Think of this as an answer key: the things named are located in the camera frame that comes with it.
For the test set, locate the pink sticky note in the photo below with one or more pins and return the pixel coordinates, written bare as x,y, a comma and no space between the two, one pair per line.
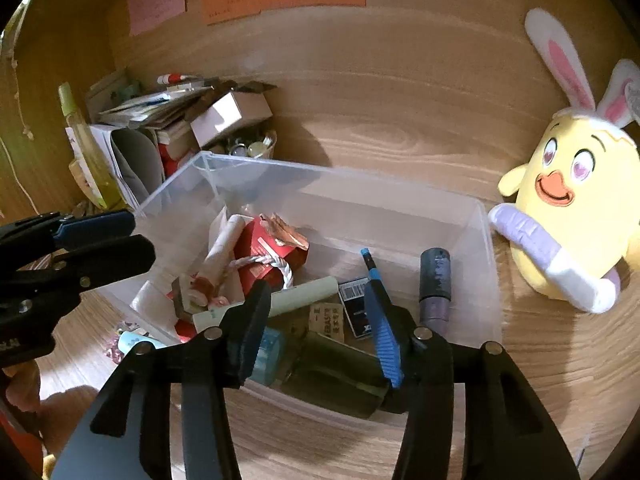
155,2

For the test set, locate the yellow chick plush toy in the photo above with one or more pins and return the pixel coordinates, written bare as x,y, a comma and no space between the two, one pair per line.
575,220

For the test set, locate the small red box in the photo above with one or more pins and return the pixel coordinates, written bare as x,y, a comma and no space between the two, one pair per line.
172,169
172,152

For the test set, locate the stack of booklets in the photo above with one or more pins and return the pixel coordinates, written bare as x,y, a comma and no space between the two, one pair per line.
150,105

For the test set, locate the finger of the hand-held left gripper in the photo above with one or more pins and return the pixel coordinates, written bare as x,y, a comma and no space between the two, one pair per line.
110,257
95,229

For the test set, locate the tan printed card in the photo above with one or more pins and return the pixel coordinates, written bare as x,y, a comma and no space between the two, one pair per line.
327,322

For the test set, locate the person's left hand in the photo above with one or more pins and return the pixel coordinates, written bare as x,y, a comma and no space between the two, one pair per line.
22,387

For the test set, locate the yellow green spray bottle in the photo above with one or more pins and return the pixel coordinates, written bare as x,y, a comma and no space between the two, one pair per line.
100,180

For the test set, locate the red white marker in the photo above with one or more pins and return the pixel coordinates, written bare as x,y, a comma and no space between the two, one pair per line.
170,79

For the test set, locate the dusty pink tube red label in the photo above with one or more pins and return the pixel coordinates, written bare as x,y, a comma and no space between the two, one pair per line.
205,287

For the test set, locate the blue pen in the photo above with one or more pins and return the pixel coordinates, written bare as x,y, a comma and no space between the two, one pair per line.
372,270

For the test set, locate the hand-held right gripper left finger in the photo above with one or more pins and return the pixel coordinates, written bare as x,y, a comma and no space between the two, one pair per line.
250,330

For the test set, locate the light blue tube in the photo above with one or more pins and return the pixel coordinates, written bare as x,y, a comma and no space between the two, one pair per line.
132,342

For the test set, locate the orange red cloth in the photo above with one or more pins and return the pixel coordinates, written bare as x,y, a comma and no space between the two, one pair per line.
15,440

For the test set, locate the small white box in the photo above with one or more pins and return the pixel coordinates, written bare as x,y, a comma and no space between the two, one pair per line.
230,115

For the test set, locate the red paper packet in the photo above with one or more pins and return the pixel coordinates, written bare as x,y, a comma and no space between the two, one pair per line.
260,250

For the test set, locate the clear plastic bin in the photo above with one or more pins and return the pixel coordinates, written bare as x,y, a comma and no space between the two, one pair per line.
400,210

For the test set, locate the mahjong tile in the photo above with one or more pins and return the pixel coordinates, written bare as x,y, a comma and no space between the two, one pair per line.
182,305

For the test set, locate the pink tube white cap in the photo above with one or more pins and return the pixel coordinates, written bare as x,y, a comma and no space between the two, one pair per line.
225,245

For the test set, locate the black mascara tube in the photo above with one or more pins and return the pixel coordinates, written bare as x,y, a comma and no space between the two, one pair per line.
435,300

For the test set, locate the pale green stick tube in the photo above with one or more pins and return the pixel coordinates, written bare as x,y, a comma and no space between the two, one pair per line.
310,292

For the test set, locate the folded white paper sheets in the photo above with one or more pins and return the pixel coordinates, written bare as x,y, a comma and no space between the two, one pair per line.
135,160

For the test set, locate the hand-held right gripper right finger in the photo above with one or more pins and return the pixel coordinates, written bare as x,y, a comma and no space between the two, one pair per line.
387,340

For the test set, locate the dark green bottle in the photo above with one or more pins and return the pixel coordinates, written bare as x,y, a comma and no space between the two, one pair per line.
330,370

